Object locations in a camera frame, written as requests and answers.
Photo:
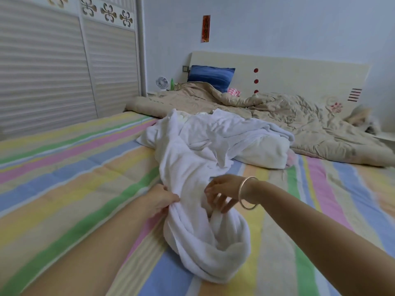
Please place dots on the cream plush toy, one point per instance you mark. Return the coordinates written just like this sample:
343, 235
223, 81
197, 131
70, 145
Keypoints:
363, 119

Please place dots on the white towel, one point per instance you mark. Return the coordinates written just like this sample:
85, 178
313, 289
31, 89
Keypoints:
191, 163

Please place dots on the white headboard with red dots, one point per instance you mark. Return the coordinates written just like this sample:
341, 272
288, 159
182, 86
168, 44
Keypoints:
296, 74

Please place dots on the person's left forearm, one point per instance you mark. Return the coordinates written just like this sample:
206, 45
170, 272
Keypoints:
92, 255

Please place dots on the cream fleece blanket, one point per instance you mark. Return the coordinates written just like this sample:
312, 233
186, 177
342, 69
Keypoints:
268, 156

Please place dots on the small white desk fan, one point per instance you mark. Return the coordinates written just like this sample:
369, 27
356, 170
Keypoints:
161, 82

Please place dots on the red wall hanging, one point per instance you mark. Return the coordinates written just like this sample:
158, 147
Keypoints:
205, 27

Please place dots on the person's right hand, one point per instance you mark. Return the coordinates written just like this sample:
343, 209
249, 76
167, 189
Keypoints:
225, 189

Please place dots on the beige quilt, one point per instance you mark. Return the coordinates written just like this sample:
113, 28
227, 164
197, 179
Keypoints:
327, 126

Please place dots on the person's left hand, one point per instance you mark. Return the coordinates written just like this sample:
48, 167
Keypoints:
159, 199

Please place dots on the blue pillow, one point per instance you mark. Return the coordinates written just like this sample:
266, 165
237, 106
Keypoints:
211, 77

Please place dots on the person's right forearm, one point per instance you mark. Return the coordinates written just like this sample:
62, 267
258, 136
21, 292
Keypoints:
327, 243

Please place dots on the pink patterned pillow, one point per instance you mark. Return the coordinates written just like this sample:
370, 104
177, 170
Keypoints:
234, 91

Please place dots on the white nightstand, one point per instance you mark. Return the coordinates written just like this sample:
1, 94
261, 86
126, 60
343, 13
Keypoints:
386, 137

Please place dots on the green bottle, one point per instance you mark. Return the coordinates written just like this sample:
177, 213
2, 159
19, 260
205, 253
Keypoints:
173, 85

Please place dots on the striped pastel bed sheet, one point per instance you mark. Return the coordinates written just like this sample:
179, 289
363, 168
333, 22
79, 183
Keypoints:
62, 181

